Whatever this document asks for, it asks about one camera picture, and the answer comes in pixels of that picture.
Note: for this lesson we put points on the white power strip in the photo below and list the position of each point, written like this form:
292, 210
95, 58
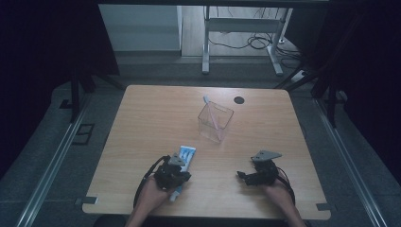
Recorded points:
299, 76

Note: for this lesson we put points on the metal floor rail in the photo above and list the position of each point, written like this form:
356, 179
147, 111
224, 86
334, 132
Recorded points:
47, 176
350, 170

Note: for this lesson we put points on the person's left hand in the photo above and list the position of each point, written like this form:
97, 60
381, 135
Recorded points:
153, 195

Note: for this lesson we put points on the person's right hand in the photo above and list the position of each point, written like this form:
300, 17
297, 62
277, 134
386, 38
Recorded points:
277, 194

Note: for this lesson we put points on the black floor hatch frame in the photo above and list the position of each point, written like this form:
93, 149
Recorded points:
75, 134

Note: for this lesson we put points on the small dark floor plate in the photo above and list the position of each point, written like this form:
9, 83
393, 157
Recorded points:
65, 104

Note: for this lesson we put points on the dark curtain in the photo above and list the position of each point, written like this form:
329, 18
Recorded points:
372, 63
38, 47

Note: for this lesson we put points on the black round table grommet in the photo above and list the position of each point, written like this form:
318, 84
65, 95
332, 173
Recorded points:
239, 100

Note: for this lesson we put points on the grey tape marker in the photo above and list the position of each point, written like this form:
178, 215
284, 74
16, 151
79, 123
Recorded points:
85, 200
323, 206

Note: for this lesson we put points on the black metal stand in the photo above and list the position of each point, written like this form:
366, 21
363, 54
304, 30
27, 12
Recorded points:
75, 94
331, 101

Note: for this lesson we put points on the white cabinet panel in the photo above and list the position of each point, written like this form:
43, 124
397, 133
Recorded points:
138, 28

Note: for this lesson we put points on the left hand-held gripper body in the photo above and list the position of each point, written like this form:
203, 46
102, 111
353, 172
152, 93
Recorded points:
168, 176

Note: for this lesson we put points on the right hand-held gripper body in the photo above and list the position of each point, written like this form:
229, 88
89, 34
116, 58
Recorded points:
265, 171

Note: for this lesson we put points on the white blue toothpaste tube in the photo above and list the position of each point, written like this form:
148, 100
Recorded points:
188, 153

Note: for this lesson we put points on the clear plastic square cup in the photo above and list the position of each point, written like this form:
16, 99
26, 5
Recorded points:
220, 126

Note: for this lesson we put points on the white metal desk frame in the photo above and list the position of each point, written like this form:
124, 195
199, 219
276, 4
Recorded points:
242, 24

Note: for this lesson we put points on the pink toothbrush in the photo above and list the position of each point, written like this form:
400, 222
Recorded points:
205, 99

